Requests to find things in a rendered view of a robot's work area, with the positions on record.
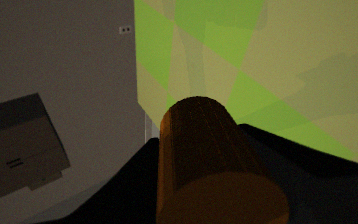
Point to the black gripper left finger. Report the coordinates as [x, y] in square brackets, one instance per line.
[127, 198]

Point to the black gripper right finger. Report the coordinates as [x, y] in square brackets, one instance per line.
[320, 188]

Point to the orange knob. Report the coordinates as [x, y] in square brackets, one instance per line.
[209, 173]

